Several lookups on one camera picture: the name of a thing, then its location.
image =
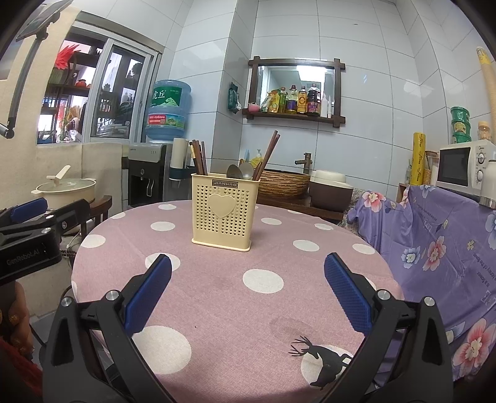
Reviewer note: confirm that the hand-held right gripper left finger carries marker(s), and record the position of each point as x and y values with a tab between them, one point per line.
149	294

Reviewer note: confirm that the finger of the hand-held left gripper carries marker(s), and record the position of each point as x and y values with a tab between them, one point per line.
71	215
29	208

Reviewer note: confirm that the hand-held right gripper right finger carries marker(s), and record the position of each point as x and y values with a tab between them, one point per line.
348	294

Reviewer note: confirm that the cream plastic utensil holder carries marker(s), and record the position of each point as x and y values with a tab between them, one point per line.
240	224

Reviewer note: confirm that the reddish brown chopstick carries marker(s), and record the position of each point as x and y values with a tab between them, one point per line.
271	150
267	152

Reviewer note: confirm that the person's left forearm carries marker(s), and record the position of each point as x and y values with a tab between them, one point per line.
19	376

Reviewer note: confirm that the person's left hand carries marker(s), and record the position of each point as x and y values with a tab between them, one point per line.
15	314

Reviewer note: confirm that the cream pot with lid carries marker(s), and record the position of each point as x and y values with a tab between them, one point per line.
69	192

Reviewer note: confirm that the dark wooden chair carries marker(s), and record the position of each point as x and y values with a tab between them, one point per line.
102	205

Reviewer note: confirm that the grey patterned cloth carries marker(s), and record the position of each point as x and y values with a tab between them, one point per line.
354	201

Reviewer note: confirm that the grey water dispenser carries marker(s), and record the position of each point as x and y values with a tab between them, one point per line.
149	153

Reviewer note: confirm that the brown and white rice cooker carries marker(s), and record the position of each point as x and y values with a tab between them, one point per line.
329	193

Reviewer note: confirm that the dark wooden counter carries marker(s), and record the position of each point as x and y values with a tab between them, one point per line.
286	205

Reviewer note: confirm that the purple floral cloth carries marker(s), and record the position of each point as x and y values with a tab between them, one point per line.
445	232

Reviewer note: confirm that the wooden side shelf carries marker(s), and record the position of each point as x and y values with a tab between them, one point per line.
403	192

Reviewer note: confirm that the woven wash basin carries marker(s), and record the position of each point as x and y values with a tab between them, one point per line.
286	186

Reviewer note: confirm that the sliding window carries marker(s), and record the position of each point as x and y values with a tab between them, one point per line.
116	97

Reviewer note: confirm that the bronze faucet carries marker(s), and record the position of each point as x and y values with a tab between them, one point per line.
307	162

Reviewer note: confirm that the blue water bottle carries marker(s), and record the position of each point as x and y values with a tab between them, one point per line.
168	108

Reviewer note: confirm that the yellow wrapping roll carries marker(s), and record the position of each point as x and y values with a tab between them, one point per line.
418	159

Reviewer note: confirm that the red paper flower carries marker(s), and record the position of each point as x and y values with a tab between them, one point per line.
66	58

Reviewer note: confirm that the yellow soap pump bottle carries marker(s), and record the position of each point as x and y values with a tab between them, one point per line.
257	159

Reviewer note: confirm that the white microwave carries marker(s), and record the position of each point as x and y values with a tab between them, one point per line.
453	166

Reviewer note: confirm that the dark soy sauce bottle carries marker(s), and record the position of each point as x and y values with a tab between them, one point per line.
314	102

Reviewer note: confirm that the orange label bottle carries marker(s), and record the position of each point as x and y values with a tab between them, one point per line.
302	102

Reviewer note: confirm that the amber sauce bottle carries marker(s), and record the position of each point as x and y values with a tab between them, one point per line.
291	104

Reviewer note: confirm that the green hanging packet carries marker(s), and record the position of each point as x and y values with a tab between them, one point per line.
233	97

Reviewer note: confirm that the stack of green cups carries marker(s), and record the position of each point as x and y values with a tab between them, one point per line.
460	126

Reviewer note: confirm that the yellow oil bottle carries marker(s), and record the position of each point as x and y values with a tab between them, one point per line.
283	102

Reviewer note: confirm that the yellow packet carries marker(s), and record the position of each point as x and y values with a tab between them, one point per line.
271	102

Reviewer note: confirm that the yellow lidded jar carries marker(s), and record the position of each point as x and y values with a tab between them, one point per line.
484	131

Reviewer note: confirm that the wooden framed mirror shelf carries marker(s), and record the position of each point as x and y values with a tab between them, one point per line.
279	77

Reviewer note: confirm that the yellow corrugated tube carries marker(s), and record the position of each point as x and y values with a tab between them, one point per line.
486	85

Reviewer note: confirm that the blue wall holder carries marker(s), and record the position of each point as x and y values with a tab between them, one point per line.
178	174

